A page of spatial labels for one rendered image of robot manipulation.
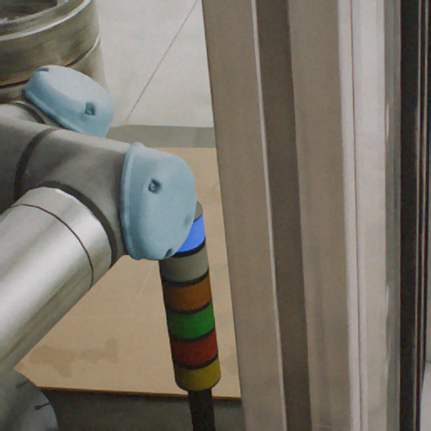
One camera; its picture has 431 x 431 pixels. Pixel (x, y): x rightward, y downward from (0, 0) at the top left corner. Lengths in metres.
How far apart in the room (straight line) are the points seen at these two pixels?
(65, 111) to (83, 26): 0.74
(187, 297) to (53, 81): 0.24
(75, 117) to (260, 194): 0.51
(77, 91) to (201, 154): 0.98
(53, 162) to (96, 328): 0.77
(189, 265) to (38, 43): 0.65
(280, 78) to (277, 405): 0.14
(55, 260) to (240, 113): 0.34
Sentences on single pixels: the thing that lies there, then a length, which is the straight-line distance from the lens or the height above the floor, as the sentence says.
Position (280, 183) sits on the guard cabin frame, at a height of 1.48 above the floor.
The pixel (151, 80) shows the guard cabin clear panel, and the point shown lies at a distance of 2.02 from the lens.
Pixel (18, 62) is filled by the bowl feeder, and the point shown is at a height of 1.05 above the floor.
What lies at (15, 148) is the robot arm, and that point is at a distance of 0.80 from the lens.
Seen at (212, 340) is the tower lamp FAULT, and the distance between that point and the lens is 1.06.
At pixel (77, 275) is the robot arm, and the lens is 0.72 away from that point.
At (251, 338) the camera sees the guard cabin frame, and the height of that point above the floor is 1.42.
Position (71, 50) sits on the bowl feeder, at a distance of 1.61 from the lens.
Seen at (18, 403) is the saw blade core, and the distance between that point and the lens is 1.14.
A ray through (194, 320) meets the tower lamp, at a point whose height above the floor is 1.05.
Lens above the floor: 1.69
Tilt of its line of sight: 33 degrees down
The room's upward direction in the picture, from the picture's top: 6 degrees counter-clockwise
